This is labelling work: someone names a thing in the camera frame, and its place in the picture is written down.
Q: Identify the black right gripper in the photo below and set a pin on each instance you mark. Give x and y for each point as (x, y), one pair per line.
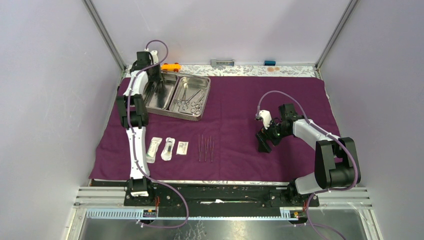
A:
(263, 146)

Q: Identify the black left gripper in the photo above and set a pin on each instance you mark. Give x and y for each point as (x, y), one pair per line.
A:
(157, 77)

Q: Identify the purple cloth wrap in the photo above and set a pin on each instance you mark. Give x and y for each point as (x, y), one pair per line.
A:
(229, 117)

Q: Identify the steel tweezers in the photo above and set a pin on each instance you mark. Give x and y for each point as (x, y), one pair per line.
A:
(200, 145)
(212, 144)

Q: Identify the perforated steel instrument tray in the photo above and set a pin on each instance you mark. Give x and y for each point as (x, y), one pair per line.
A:
(161, 97)

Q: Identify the steel scalpel handle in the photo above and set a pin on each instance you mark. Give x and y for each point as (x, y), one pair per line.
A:
(206, 148)

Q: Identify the small white sterile packet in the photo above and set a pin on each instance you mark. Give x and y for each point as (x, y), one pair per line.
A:
(182, 148)

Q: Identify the long white sterile packet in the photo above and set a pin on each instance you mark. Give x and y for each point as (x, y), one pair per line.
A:
(153, 149)

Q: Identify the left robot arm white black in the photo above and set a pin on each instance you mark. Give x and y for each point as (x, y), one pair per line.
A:
(134, 117)

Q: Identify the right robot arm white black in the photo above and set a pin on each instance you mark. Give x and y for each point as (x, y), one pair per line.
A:
(335, 160)

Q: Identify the steel surgical forceps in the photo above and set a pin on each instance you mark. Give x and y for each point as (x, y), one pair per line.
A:
(183, 102)

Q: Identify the orange toy car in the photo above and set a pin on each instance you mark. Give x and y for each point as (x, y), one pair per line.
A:
(175, 67)

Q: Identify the blue plastic block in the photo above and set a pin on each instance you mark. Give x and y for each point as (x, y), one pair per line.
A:
(269, 63)

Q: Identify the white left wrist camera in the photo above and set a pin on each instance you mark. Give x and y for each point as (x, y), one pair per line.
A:
(154, 57)

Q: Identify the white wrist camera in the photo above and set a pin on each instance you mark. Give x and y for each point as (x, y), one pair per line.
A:
(154, 57)
(265, 117)

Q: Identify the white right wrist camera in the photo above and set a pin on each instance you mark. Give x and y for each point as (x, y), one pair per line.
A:
(265, 117)

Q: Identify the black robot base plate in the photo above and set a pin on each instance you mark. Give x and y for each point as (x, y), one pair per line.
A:
(221, 201)

